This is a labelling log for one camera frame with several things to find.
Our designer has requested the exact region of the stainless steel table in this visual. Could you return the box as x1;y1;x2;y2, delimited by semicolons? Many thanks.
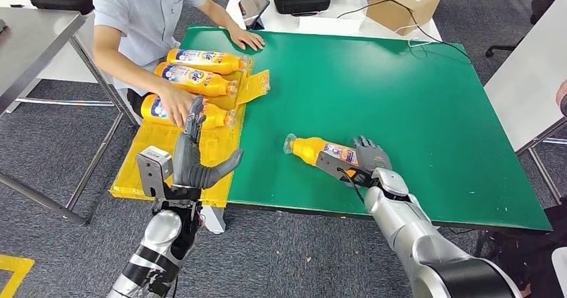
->
0;7;142;227

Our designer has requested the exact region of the small yellow taped flap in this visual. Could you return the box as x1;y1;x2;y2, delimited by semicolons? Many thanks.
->
235;69;271;106

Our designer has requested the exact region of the yellow taped cardboard board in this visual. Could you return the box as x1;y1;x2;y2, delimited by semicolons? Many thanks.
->
109;59;254;208

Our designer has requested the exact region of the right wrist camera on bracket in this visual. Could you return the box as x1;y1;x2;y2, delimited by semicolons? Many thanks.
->
315;150;378;190

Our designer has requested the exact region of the yellow floor tape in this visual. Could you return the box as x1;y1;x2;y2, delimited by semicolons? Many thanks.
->
0;255;35;298

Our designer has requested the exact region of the black cable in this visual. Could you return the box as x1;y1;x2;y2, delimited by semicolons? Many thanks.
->
336;0;473;62

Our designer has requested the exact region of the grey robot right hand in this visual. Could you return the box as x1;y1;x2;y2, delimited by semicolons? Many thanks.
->
352;135;393;174

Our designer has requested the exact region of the brown cardboard box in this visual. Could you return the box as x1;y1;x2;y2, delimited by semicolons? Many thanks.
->
366;0;443;37

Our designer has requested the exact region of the white table with steel legs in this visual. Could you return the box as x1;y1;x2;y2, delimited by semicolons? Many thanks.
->
483;0;567;206

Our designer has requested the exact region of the white table leg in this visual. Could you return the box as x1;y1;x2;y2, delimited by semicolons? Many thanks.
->
201;205;227;235

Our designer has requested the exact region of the person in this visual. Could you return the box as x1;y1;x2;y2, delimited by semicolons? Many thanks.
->
90;0;267;130

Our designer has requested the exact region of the tablet on stand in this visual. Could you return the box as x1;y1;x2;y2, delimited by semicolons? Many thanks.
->
238;0;271;31

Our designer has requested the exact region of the orange detergent bottle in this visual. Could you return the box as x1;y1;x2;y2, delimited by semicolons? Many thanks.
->
283;133;362;178
153;62;240;98
166;47;251;76
140;93;237;131

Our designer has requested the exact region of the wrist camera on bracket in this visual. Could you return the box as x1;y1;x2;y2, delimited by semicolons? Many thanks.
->
135;145;203;212
315;150;378;190

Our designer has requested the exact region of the green table mat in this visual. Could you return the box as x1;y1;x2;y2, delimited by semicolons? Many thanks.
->
179;25;553;233

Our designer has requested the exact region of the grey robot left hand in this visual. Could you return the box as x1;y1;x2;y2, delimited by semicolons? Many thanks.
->
171;96;243;190

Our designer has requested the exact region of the white cable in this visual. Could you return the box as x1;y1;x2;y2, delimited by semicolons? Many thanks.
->
394;23;435;49

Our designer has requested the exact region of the person's right hand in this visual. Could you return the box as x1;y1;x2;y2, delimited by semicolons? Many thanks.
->
157;82;197;130

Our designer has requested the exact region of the white desk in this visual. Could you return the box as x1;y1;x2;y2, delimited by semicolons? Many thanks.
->
225;0;444;42

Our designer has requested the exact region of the person's left hand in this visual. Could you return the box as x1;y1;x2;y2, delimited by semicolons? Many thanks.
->
227;25;267;51

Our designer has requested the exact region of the black backpack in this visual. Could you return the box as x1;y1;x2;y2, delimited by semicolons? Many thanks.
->
473;196;567;298

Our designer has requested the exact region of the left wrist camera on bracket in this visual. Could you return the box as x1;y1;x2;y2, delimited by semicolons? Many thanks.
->
135;145;203;212

